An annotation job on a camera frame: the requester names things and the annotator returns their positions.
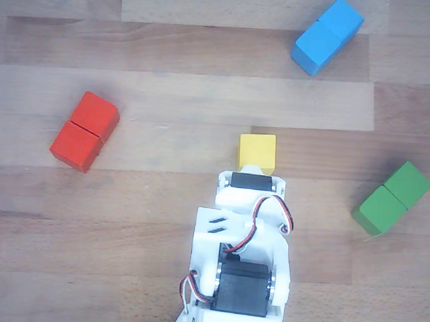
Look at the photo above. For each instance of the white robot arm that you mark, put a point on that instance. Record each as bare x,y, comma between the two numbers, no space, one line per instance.
241,222

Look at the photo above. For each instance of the yellow wooden cube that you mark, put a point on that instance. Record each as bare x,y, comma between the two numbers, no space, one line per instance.
257,150

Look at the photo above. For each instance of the red wooden double block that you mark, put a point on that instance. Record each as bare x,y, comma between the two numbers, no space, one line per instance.
83,131

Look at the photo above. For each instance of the blue wooden double block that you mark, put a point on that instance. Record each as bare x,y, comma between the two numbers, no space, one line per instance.
321,41

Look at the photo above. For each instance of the green wooden double block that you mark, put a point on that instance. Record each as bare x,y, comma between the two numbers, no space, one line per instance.
390,202

